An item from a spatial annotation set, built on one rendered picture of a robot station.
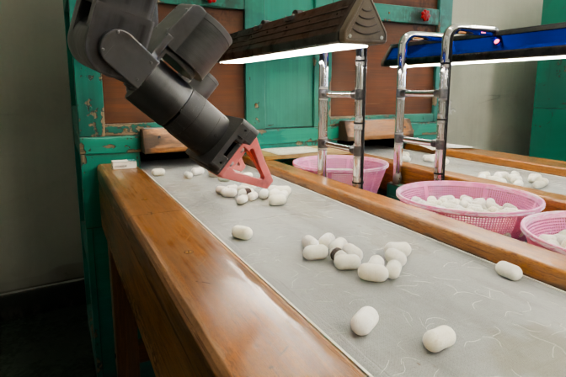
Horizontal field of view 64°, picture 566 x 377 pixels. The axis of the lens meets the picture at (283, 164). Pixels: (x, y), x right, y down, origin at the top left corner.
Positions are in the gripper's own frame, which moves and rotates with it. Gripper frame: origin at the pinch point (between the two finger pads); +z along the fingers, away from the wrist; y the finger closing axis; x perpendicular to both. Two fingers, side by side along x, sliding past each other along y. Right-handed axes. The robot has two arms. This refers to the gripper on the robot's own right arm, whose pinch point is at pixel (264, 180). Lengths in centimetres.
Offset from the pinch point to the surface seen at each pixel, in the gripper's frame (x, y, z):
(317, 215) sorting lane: -3.5, 17.7, 22.0
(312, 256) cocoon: 3.9, -1.6, 11.8
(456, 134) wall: -135, 180, 189
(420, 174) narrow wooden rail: -32, 35, 53
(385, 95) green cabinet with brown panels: -64, 84, 61
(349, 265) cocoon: 2.1, -6.6, 13.8
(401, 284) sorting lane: 0.5, -12.3, 17.0
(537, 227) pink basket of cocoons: -21.9, -7.2, 41.2
